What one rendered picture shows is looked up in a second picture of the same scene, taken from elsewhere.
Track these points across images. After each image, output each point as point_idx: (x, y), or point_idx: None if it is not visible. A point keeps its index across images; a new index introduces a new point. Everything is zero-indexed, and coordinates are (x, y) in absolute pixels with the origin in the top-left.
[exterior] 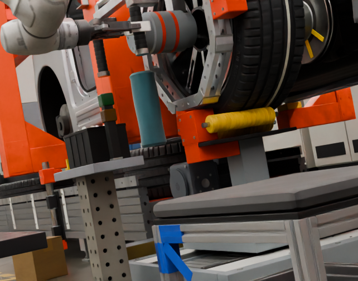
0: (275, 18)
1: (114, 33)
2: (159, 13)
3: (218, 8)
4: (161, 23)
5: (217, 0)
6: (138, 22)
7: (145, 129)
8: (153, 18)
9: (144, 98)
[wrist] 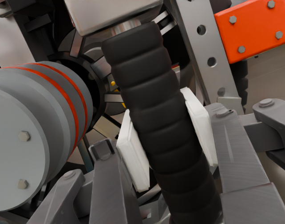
0: None
1: (137, 215)
2: (34, 70)
3: (259, 35)
4: (64, 96)
5: (256, 17)
6: (197, 99)
7: None
8: (41, 84)
9: None
